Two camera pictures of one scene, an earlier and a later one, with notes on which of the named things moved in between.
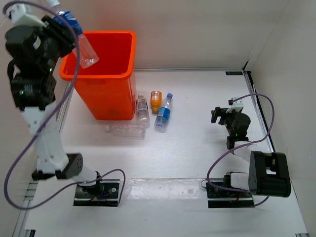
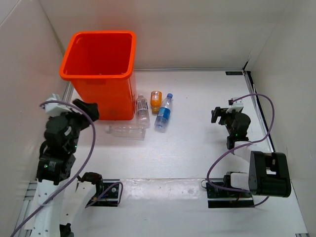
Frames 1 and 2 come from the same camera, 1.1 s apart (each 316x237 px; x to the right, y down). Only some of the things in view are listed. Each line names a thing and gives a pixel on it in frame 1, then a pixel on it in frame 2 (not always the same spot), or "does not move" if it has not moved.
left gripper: (58, 31) -> (91, 108)
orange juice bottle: (155, 100) does not move
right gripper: (218, 111) does not move
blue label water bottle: (164, 113) does not move
